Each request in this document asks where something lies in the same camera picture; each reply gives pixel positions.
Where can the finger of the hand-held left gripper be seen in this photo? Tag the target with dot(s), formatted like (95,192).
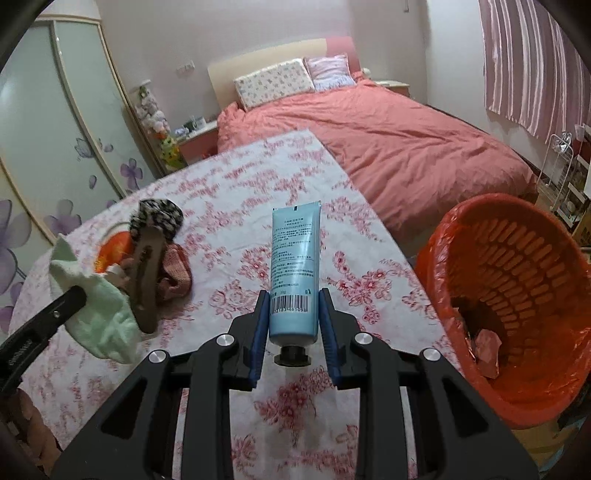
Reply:
(60,311)

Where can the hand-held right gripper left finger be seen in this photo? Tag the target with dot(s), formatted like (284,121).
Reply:
(261,332)

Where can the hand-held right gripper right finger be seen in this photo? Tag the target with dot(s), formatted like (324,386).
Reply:
(325,332)

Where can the light green cloth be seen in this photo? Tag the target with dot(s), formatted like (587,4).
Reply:
(94,309)

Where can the light blue tube black cap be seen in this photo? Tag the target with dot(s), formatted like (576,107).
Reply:
(293,267)

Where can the black dotted bag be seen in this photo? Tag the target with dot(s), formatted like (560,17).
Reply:
(466,311)

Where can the pink red packet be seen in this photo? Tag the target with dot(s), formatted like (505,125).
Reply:
(489,350)

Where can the person's left hand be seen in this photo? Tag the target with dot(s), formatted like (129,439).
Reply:
(37,429)

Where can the orange and white round container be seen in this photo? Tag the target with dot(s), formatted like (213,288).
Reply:
(111,251)

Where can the brown hair clip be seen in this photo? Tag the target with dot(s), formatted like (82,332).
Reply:
(145,281)

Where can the red pink knit cloth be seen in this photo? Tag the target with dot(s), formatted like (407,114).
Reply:
(175,272)

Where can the pink floral tablecloth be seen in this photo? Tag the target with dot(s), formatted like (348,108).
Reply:
(231,221)

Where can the black floral fabric scrunchie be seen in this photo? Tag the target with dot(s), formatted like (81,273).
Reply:
(157,216)

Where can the floral sliding door wardrobe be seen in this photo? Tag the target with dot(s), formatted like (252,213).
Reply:
(60,129)

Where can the yellow green plush toy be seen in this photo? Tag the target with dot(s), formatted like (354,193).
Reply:
(171,152)

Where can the pink nightstand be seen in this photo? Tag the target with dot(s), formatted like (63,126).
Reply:
(198,145)

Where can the bed with red duvet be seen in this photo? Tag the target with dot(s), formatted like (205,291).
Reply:
(392,138)

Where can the hanging white pink plush toys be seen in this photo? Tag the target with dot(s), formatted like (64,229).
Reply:
(152,113)

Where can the orange plastic waste basket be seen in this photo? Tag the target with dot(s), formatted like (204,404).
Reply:
(545,406)

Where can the white floral pillow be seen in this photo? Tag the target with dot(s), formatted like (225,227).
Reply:
(274,83)

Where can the white nightstand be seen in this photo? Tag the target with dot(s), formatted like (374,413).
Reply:
(392,86)

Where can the pink striped pillow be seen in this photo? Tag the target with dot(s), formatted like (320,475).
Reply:
(330,71)

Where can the cream and pink headboard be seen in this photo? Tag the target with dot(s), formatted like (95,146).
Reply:
(258,57)

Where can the pink striped curtain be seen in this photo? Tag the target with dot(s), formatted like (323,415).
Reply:
(535,60)

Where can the wall switch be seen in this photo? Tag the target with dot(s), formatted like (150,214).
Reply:
(185,67)

